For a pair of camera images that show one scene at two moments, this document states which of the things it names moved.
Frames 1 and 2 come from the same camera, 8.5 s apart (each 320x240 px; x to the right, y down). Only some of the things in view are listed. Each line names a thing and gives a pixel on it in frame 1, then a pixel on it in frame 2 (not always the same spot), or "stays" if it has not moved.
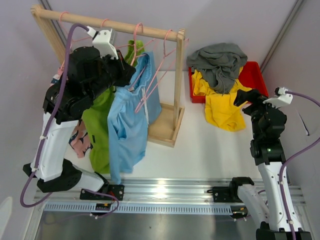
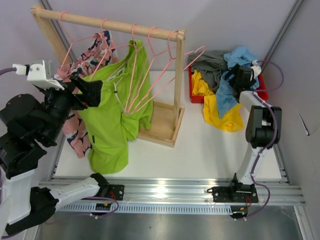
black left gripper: [126, 71] → [92, 91]
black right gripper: [242, 97] → [235, 70]
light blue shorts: [131, 108] → [225, 94]
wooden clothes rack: [164, 130] stays
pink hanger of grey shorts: [140, 106] → [152, 60]
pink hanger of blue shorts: [135, 55] → [137, 91]
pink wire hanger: [149, 91] → [203, 48]
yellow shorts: [220, 107] stays
